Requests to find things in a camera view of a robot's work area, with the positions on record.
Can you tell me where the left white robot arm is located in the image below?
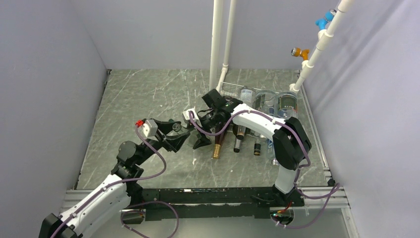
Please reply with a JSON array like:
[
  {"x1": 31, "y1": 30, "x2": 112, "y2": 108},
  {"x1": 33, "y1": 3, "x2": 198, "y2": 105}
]
[{"x1": 39, "y1": 119, "x2": 191, "y2": 238}]

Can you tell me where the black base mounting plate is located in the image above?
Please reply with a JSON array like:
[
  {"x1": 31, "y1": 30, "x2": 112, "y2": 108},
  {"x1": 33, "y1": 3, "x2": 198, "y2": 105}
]
[{"x1": 128, "y1": 186, "x2": 305, "y2": 221}]

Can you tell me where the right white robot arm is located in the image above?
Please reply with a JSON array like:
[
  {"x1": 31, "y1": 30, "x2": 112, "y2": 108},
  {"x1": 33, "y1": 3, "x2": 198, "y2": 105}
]
[{"x1": 183, "y1": 89, "x2": 312, "y2": 206}]

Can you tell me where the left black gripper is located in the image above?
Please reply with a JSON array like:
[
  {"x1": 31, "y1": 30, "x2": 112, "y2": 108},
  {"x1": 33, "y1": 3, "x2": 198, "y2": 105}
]
[{"x1": 134, "y1": 119, "x2": 190, "y2": 166}]

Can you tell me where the blue pipe nozzle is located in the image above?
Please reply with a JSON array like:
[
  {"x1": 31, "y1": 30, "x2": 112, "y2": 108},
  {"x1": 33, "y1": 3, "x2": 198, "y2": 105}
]
[{"x1": 315, "y1": 9, "x2": 337, "y2": 31}]

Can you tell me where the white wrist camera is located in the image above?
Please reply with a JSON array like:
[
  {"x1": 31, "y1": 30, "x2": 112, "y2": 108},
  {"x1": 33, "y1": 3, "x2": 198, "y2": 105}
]
[
  {"x1": 135, "y1": 119, "x2": 158, "y2": 138},
  {"x1": 182, "y1": 107, "x2": 199, "y2": 124}
]

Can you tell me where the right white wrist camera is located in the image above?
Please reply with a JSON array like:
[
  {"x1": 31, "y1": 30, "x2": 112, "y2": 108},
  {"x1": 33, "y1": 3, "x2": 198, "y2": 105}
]
[{"x1": 182, "y1": 107, "x2": 199, "y2": 124}]

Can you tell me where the thick white vertical pipe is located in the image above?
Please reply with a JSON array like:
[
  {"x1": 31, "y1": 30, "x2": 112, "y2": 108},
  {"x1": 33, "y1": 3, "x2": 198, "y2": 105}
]
[{"x1": 209, "y1": 0, "x2": 224, "y2": 90}]

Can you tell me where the slanted white pipe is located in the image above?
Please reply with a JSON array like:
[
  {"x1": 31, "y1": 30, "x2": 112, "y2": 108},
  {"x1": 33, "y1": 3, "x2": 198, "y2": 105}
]
[{"x1": 289, "y1": 0, "x2": 353, "y2": 93}]

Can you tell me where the clear bottle silver cap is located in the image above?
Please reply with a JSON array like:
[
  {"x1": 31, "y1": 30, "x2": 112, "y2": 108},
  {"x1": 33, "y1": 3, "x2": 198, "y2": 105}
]
[{"x1": 255, "y1": 90, "x2": 278, "y2": 117}]

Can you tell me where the clear bottle dark green label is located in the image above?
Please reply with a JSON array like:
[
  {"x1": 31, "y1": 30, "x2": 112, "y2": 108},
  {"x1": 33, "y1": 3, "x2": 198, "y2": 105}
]
[{"x1": 277, "y1": 91, "x2": 298, "y2": 119}]

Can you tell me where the aluminium frame rail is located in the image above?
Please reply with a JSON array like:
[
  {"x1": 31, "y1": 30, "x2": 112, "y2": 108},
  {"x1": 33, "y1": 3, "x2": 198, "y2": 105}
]
[{"x1": 52, "y1": 186, "x2": 360, "y2": 238}]

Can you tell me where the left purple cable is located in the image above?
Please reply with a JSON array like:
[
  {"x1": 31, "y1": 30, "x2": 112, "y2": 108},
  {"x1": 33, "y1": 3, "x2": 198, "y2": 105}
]
[{"x1": 49, "y1": 124, "x2": 179, "y2": 238}]

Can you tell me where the clear bottle white label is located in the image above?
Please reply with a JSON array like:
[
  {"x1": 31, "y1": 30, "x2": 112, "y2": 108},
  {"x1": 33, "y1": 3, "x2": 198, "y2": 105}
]
[{"x1": 239, "y1": 86, "x2": 256, "y2": 107}]

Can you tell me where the dark bottle grey foil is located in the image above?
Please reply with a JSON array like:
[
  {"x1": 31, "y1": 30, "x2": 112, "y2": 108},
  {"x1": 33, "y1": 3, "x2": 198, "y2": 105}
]
[{"x1": 233, "y1": 125, "x2": 246, "y2": 153}]

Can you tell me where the white wire wine rack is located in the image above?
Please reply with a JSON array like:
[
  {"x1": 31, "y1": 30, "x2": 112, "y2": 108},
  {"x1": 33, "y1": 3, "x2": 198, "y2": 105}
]
[{"x1": 214, "y1": 81, "x2": 301, "y2": 140}]

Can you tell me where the dark bottle black cap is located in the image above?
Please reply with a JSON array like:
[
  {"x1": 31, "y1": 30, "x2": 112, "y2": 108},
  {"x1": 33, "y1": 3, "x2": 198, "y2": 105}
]
[{"x1": 253, "y1": 137, "x2": 261, "y2": 156}]

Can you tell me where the blue labelled water bottle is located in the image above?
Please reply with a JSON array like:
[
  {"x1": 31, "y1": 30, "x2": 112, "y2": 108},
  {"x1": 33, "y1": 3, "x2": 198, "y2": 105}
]
[{"x1": 266, "y1": 140, "x2": 279, "y2": 166}]

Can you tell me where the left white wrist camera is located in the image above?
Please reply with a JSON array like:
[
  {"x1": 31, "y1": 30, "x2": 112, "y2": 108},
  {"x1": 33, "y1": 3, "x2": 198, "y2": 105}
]
[{"x1": 135, "y1": 119, "x2": 158, "y2": 138}]

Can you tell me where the dark bottle gold foil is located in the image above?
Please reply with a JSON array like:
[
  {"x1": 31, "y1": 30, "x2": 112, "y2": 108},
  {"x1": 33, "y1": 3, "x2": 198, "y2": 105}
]
[{"x1": 212, "y1": 131, "x2": 226, "y2": 159}]

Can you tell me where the orange pipe nozzle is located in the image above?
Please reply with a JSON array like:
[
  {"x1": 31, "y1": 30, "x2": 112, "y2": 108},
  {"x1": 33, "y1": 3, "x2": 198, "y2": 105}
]
[{"x1": 291, "y1": 47, "x2": 310, "y2": 61}]

